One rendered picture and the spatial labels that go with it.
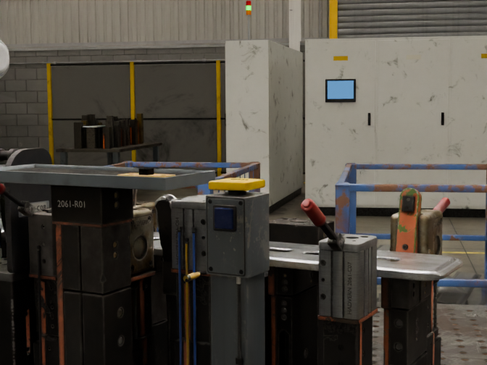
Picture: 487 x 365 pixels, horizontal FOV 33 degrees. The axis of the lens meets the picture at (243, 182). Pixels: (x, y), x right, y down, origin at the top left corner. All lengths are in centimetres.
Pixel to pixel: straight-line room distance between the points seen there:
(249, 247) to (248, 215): 4
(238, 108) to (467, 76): 256
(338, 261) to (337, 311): 8
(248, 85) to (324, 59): 91
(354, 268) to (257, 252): 17
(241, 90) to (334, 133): 117
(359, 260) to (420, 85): 822
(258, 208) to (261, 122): 835
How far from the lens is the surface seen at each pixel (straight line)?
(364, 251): 127
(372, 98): 943
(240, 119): 955
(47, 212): 154
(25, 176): 131
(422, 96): 944
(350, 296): 126
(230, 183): 114
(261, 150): 952
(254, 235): 115
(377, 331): 214
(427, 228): 157
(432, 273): 134
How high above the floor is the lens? 126
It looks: 5 degrees down
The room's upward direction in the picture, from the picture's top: straight up
